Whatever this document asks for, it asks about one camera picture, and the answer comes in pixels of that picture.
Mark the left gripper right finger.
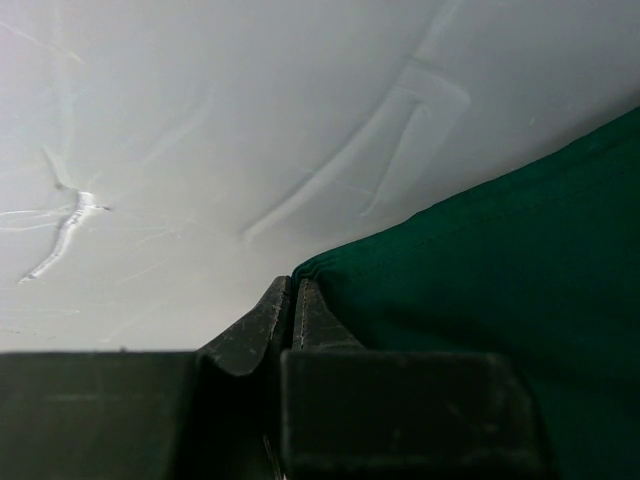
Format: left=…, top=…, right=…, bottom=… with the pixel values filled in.
left=280, top=280, right=555, bottom=479

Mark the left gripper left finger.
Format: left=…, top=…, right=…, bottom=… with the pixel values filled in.
left=1, top=276, right=291, bottom=479

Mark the green surgical cloth wrap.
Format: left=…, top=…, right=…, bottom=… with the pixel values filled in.
left=292, top=110, right=639, bottom=479

